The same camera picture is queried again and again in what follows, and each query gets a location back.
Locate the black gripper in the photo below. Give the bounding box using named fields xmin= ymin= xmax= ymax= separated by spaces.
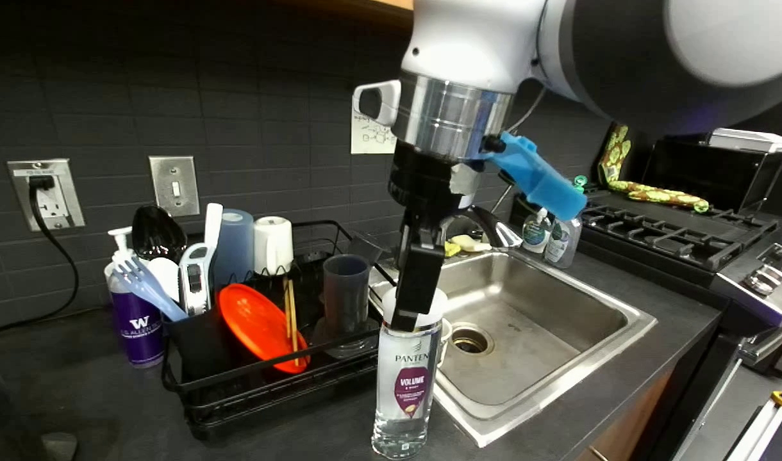
xmin=386 ymin=145 xmax=478 ymax=333

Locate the clear water bottle white cap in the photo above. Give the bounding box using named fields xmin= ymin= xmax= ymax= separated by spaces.
xmin=372 ymin=291 xmax=448 ymax=460

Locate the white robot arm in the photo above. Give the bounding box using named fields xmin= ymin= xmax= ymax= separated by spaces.
xmin=380 ymin=0 xmax=782 ymax=330

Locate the white pump soap bottle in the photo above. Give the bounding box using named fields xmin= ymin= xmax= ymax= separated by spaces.
xmin=521 ymin=207 xmax=548 ymax=255

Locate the dish soap bottle green cap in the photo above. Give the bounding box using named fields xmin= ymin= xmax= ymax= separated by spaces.
xmin=544 ymin=174 xmax=589 ymax=266

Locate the purple pump soap bottle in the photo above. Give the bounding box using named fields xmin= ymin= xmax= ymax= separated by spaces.
xmin=103 ymin=227 xmax=164 ymax=369

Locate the yellow sponge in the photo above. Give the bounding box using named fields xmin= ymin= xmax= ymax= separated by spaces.
xmin=444 ymin=233 xmax=492 ymax=260

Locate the chrome kitchen faucet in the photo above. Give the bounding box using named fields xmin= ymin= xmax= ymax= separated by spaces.
xmin=437 ymin=210 xmax=522 ymax=250

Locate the grey plastic cup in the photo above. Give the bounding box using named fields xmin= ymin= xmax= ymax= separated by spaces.
xmin=321 ymin=255 xmax=368 ymax=339

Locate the stainless steel sink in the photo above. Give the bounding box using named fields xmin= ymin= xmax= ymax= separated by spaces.
xmin=367 ymin=247 xmax=659 ymax=452

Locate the white mug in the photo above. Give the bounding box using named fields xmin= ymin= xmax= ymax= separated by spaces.
xmin=253 ymin=215 xmax=294 ymax=277

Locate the orange plate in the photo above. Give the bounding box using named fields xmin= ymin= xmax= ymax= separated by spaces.
xmin=218 ymin=282 xmax=309 ymax=374

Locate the blue translucent cup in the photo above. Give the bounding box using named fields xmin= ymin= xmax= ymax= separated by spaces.
xmin=209 ymin=207 xmax=253 ymax=287

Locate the green patterned oven mitt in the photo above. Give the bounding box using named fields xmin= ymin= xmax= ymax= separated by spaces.
xmin=596 ymin=123 xmax=712 ymax=215

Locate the black dish drying rack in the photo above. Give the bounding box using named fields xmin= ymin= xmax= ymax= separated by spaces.
xmin=162 ymin=220 xmax=377 ymax=440

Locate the stainless steel gas stove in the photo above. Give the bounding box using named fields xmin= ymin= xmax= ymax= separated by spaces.
xmin=576 ymin=125 xmax=782 ymax=371

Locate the white wall outlet plate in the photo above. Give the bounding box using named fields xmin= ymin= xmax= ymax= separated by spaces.
xmin=350 ymin=81 xmax=400 ymax=157

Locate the light switch plate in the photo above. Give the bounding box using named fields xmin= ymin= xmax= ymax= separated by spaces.
xmin=149 ymin=157 xmax=199 ymax=218

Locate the wall power outlet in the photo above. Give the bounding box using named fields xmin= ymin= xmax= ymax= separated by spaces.
xmin=8 ymin=160 xmax=84 ymax=230

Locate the black power cable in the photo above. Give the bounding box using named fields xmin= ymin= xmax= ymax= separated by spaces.
xmin=0 ymin=174 xmax=81 ymax=342

